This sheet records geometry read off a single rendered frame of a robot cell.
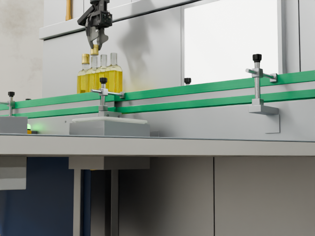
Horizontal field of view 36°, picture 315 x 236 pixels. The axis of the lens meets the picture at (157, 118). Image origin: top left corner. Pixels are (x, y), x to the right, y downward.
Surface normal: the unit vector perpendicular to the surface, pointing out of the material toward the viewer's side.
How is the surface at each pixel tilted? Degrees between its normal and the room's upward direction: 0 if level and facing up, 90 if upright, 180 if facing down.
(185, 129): 90
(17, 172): 90
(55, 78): 90
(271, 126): 90
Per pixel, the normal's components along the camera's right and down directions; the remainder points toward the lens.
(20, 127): 0.47, -0.07
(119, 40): -0.64, -0.07
